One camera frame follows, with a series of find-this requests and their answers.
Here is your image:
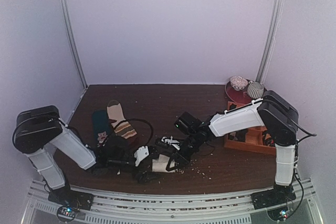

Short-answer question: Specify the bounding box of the cream white sock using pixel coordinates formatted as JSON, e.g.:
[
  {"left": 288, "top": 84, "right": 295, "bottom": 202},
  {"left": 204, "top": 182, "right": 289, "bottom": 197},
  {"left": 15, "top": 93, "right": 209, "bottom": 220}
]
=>
[{"left": 152, "top": 154, "right": 178, "bottom": 173}]

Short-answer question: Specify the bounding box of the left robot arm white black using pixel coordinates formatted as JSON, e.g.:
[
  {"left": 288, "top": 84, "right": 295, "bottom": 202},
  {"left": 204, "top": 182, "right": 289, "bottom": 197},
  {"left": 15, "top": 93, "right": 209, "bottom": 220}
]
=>
[{"left": 12, "top": 105, "right": 159, "bottom": 205}]

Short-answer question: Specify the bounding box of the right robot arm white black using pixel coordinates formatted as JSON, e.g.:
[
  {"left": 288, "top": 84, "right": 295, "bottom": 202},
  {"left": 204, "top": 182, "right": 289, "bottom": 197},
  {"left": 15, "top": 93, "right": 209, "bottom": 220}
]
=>
[{"left": 165, "top": 90, "right": 299, "bottom": 204}]

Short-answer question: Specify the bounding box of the beige brown striped sock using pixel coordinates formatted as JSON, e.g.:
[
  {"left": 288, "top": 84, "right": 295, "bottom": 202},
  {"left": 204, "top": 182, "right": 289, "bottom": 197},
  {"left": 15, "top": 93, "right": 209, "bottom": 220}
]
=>
[{"left": 107, "top": 100, "right": 137, "bottom": 139}]

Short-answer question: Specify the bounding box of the dark teal monkey sock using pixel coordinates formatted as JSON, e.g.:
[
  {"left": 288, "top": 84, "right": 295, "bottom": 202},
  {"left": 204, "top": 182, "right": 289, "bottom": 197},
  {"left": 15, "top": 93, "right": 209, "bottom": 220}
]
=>
[{"left": 91, "top": 110, "right": 111, "bottom": 147}]

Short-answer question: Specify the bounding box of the orange wooden compartment box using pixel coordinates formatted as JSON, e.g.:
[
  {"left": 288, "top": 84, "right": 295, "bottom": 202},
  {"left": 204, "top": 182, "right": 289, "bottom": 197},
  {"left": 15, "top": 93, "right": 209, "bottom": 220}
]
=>
[{"left": 224, "top": 101, "right": 276, "bottom": 156}]

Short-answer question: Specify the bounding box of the red round tray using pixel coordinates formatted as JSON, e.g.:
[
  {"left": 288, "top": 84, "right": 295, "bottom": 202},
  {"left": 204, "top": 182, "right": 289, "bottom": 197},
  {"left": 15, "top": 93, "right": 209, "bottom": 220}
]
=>
[{"left": 225, "top": 79, "right": 252, "bottom": 104}]

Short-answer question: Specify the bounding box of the white patterned bowl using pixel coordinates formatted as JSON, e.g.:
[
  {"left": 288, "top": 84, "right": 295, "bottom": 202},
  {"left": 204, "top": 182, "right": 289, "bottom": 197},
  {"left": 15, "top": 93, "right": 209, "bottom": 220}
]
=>
[{"left": 230, "top": 76, "right": 248, "bottom": 91}]

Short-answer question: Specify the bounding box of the grey striped cup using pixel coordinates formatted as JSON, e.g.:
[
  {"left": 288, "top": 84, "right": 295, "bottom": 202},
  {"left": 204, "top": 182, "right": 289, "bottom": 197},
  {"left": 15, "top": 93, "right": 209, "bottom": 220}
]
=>
[{"left": 247, "top": 81, "right": 264, "bottom": 99}]

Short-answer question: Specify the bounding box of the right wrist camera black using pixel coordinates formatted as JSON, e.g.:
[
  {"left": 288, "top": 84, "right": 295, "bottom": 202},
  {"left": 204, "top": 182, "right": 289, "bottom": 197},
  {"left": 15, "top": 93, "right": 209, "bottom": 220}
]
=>
[{"left": 174, "top": 112, "right": 202, "bottom": 135}]

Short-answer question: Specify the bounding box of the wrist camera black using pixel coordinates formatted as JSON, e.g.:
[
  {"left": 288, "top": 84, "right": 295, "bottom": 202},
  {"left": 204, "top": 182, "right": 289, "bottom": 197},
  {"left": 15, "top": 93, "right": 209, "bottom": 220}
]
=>
[
  {"left": 174, "top": 112, "right": 202, "bottom": 135},
  {"left": 103, "top": 135, "right": 128, "bottom": 166}
]

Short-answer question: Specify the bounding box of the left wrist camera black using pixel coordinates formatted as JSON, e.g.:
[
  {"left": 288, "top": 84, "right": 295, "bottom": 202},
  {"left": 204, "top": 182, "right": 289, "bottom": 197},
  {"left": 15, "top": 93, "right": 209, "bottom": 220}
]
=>
[{"left": 103, "top": 135, "right": 128, "bottom": 166}]

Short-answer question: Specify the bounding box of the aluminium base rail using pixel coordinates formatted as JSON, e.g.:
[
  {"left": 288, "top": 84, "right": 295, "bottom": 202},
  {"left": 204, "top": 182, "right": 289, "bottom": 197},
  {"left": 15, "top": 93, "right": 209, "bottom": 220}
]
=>
[{"left": 19, "top": 179, "right": 326, "bottom": 223}]

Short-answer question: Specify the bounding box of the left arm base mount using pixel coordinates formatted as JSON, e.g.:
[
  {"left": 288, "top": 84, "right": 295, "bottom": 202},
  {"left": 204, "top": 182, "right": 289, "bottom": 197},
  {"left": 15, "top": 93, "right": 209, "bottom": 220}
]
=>
[{"left": 48, "top": 187, "right": 94, "bottom": 210}]

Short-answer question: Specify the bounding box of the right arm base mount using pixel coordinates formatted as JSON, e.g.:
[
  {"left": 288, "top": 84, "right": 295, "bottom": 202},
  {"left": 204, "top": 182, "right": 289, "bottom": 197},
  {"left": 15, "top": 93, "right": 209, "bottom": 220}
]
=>
[{"left": 251, "top": 183, "right": 296, "bottom": 210}]

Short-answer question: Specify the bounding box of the left aluminium frame post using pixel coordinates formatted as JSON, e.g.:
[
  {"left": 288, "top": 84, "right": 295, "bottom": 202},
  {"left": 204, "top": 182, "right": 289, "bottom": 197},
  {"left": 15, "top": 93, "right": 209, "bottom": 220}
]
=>
[{"left": 60, "top": 0, "right": 88, "bottom": 90}]

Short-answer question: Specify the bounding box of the aluminium frame post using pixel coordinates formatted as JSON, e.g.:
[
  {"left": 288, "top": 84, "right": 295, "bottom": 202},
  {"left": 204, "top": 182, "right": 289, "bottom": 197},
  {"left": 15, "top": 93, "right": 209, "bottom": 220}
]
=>
[
  {"left": 60, "top": 0, "right": 88, "bottom": 90},
  {"left": 256, "top": 0, "right": 284, "bottom": 83}
]

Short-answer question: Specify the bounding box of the right aluminium frame post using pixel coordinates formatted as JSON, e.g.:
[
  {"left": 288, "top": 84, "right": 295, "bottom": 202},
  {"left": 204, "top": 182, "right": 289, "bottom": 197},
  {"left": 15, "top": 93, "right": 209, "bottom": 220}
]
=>
[{"left": 256, "top": 0, "right": 284, "bottom": 83}]

